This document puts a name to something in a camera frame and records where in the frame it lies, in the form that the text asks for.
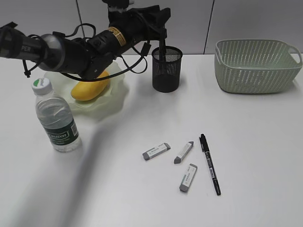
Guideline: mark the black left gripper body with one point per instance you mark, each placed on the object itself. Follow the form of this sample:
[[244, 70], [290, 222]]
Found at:
[[136, 24]]

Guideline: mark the black marker pen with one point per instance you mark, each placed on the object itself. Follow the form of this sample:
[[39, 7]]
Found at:
[[206, 151], [162, 50]]

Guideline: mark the yellow mango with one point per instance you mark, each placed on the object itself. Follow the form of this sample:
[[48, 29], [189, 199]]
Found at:
[[85, 91]]

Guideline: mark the clear water bottle green label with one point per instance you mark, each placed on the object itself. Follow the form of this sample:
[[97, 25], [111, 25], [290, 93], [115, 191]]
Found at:
[[55, 117]]

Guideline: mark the grey white eraser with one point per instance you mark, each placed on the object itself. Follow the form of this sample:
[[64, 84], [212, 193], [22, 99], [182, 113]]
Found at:
[[183, 153], [155, 151], [188, 178]]

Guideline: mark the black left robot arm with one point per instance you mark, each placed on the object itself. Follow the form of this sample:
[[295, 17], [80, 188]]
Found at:
[[84, 59]]

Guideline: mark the black mesh pen holder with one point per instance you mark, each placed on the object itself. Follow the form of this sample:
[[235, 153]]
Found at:
[[166, 69]]

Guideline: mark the frosted green wavy plate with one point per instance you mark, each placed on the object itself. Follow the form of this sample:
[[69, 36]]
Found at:
[[63, 85]]

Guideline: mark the light green plastic basket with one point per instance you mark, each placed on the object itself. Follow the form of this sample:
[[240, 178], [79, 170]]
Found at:
[[255, 66]]

